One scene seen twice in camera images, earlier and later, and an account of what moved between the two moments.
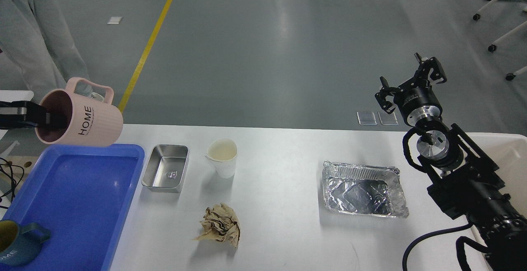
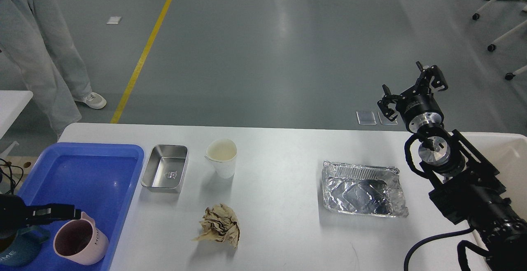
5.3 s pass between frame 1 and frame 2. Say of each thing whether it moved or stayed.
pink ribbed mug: moved
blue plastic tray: stayed
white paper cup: stayed
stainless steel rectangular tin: stayed
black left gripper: moved
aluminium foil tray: stayed
